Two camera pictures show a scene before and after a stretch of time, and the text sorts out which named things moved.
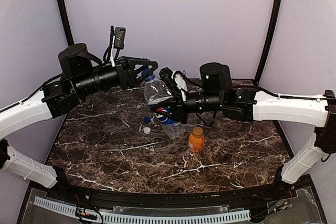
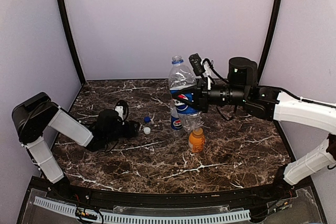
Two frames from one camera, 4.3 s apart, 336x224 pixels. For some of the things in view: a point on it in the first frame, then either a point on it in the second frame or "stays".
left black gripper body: (125, 80) to (129, 132)
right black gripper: (178, 112) to (201, 94)
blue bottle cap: (147, 119) stays
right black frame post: (276, 16) stays
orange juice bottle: (197, 140) stays
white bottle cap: (147, 130) stays
